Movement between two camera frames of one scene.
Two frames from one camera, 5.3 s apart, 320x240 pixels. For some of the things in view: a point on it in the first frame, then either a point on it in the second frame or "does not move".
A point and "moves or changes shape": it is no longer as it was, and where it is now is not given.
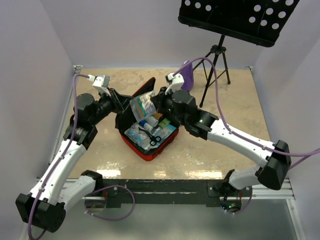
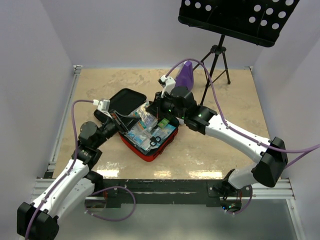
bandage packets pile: [143, 106] -> [142, 120]
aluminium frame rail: [76, 69] does not move
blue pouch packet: [165, 132] does not move
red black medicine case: [142, 127] moves or changes shape
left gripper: [122, 101] -> [122, 122]
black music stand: [257, 21] does not move
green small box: [164, 123] does not move
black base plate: [168, 193] does not move
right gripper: [159, 100] does not move
